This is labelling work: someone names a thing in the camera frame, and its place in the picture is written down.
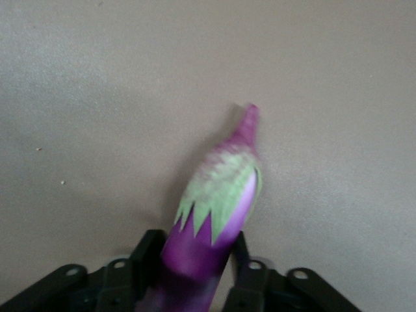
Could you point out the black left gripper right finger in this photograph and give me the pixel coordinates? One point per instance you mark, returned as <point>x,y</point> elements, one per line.
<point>260,292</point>

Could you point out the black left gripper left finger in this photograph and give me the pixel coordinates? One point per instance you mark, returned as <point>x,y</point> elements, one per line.
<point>110,286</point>

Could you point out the purple eggplant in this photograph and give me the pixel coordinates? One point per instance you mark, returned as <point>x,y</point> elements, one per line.
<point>195,253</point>

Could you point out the brown table mat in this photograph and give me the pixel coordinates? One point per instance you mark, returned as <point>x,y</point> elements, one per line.
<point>97,97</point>

